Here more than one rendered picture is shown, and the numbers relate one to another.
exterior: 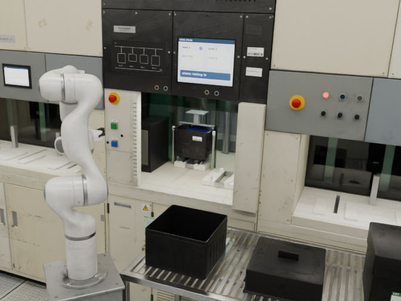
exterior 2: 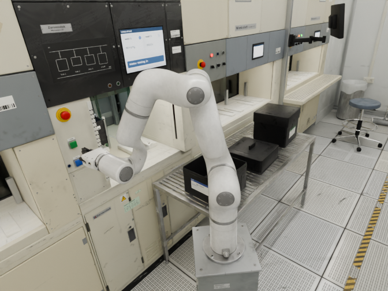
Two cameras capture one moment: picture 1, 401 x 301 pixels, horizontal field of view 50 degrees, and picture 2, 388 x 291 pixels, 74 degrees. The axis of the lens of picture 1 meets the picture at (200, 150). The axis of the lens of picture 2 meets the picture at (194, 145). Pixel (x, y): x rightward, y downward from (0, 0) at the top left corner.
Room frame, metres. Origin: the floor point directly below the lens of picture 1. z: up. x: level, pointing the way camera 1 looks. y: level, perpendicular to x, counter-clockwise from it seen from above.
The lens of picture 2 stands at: (1.27, 1.28, 1.71)
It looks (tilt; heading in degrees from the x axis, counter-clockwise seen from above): 26 degrees down; 293
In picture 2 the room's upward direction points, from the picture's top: 4 degrees counter-clockwise
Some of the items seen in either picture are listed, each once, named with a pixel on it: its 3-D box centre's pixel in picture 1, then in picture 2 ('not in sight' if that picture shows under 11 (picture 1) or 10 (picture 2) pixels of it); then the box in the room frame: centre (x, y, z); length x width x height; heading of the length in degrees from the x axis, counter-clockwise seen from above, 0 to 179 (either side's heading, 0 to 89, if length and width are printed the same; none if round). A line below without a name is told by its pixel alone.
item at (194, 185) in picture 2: (187, 239); (215, 176); (1.67, 0.04, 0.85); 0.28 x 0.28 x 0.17; 69
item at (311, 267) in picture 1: (287, 266); (252, 152); (1.53, -0.37, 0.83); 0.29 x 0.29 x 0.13; 72
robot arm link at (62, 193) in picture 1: (70, 206); (223, 197); (1.50, 0.49, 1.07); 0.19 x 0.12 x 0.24; 110
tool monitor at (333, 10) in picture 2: not in sight; (319, 26); (1.15, -1.63, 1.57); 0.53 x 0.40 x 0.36; 160
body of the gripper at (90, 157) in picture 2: (88, 135); (97, 158); (2.03, 0.55, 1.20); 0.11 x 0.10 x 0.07; 160
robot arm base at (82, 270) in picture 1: (81, 254); (223, 231); (1.51, 0.46, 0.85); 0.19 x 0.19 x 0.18
